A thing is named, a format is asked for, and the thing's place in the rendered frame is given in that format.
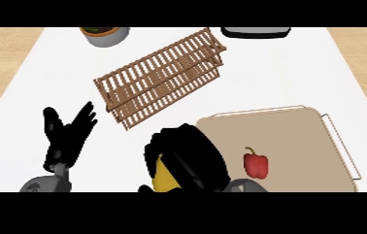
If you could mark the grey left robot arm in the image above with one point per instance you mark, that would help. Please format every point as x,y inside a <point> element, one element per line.
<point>48,182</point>

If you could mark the beige tray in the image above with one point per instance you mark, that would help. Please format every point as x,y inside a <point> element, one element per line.
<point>286,147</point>

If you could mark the red bell pepper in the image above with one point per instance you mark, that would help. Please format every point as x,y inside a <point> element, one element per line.
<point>255,165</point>

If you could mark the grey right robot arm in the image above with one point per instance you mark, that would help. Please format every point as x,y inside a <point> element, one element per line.
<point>245,186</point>

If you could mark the brown wooden tiered shelf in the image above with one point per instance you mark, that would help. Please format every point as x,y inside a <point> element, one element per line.
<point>160,77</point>

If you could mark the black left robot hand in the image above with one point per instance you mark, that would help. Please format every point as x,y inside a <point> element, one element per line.
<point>67,137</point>

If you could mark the grey plant pot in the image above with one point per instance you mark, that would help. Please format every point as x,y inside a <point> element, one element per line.
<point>105,35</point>

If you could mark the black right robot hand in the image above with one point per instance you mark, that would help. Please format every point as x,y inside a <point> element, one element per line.
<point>191,157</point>

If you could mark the yellow lemon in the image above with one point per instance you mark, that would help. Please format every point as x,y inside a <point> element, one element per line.
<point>166,178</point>

